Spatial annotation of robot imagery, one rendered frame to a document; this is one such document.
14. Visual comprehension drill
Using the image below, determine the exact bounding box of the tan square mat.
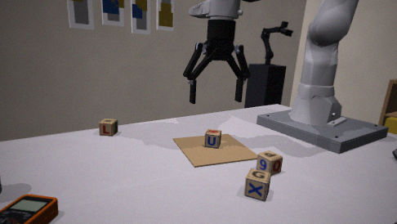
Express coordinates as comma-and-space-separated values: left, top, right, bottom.
172, 134, 257, 168

